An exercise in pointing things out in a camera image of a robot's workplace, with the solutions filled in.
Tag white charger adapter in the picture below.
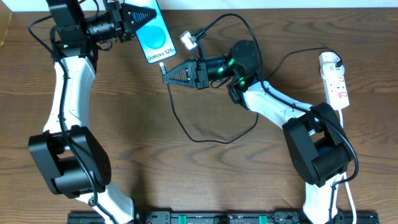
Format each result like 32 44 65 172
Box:
320 63 345 80

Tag white power strip cord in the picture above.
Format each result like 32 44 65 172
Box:
337 108 358 224

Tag white power strip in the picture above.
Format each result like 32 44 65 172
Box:
319 52 349 110

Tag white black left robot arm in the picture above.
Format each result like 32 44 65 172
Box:
28 0 157 223

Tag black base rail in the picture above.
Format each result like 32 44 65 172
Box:
67 211 381 224

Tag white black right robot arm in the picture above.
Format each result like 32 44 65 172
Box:
160 40 359 223

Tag black charger cable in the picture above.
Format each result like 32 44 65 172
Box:
158 46 343 145

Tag blue Galaxy smartphone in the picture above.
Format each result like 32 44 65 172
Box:
124 0 177 63

